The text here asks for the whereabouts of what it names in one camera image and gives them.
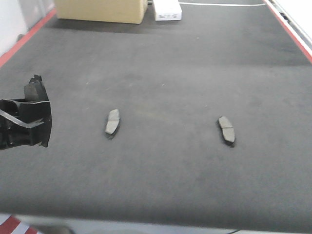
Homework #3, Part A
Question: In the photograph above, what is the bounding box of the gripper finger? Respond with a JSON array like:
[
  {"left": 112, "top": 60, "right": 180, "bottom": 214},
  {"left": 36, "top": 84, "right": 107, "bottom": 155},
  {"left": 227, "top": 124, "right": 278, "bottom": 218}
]
[
  {"left": 0, "top": 99, "right": 45, "bottom": 128},
  {"left": 0, "top": 101, "right": 52, "bottom": 150}
]

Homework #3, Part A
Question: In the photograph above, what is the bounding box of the second-left grey brake pad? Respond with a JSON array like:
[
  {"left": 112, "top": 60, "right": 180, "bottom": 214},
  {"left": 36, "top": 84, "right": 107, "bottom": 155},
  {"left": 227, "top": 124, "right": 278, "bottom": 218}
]
[{"left": 24, "top": 75, "right": 49, "bottom": 102}]

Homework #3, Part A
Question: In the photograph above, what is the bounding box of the black conveyor belt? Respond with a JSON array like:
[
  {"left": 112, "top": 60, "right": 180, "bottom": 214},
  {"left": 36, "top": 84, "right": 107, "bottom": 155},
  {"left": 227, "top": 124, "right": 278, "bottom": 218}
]
[{"left": 0, "top": 0, "right": 312, "bottom": 233}]

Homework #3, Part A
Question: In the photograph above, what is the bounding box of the far red-white traffic cone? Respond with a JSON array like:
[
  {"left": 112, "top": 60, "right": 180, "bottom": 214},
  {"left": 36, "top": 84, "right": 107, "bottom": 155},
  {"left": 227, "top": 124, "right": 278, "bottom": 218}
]
[{"left": 0, "top": 214, "right": 41, "bottom": 234}]

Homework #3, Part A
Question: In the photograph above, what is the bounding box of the cardboard box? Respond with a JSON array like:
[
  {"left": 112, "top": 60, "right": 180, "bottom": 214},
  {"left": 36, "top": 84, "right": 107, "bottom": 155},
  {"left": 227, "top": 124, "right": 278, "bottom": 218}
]
[{"left": 54, "top": 0, "right": 148, "bottom": 24}]

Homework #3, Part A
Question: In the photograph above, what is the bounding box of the white flat box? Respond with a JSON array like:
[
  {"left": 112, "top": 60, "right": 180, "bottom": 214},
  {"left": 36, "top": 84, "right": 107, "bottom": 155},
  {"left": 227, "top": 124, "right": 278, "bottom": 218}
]
[{"left": 153, "top": 0, "right": 182, "bottom": 21}]

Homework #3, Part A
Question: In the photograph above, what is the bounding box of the white machine side frame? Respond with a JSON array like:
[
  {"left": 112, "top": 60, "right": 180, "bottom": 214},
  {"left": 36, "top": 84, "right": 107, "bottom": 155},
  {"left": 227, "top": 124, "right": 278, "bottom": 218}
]
[{"left": 269, "top": 0, "right": 312, "bottom": 50}]

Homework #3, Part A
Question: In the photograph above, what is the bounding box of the red conveyor edge rail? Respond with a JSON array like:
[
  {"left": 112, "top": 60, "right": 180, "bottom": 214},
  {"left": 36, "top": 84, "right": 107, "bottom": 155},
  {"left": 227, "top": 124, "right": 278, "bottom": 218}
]
[{"left": 263, "top": 0, "right": 312, "bottom": 63}]

